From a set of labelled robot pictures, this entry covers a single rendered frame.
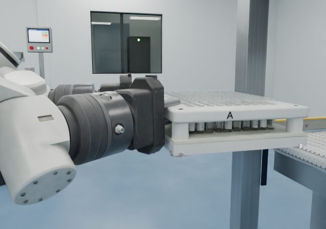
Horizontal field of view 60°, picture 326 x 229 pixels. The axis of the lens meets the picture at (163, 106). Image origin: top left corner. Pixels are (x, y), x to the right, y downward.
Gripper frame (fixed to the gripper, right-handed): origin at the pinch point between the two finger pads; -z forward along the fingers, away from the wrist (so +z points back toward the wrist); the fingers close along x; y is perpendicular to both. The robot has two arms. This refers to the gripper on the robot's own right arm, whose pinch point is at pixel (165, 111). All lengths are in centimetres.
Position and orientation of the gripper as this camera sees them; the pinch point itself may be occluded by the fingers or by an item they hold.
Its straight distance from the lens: 47.9
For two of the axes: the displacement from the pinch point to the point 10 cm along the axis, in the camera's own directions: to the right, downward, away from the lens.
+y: 7.4, 0.8, -6.7
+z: -6.8, 1.2, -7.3
